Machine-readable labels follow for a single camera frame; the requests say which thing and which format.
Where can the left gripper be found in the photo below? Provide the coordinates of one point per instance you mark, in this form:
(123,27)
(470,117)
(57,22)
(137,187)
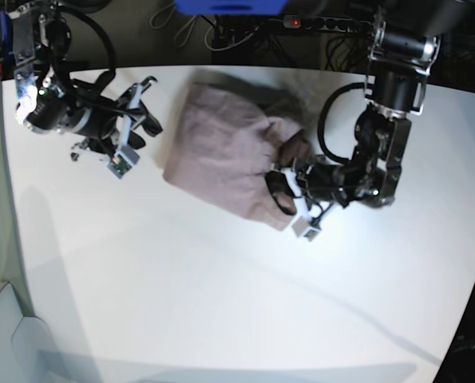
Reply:
(307,187)

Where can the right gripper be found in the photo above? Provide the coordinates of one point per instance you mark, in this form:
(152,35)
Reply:
(102,137)

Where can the mauve t-shirt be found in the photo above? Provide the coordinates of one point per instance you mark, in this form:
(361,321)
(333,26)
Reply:
(229,136)

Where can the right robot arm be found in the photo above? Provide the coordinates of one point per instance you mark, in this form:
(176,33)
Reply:
(49,99)

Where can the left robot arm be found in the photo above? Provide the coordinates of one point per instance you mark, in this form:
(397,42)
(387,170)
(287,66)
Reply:
(405,43)

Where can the blue plastic bin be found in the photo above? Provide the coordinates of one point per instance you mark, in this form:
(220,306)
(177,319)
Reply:
(230,7)

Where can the black power strip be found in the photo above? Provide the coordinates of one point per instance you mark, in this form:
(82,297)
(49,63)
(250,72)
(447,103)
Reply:
(327,24)

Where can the grey chair seat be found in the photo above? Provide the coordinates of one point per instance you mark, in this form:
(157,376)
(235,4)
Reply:
(28,351)

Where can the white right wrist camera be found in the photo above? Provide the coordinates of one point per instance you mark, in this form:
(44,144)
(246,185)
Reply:
(123,160)

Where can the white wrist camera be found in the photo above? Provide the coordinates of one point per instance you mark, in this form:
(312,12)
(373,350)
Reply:
(123,160)
(307,228)

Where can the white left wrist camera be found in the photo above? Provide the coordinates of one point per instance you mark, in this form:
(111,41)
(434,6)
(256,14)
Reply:
(307,228)

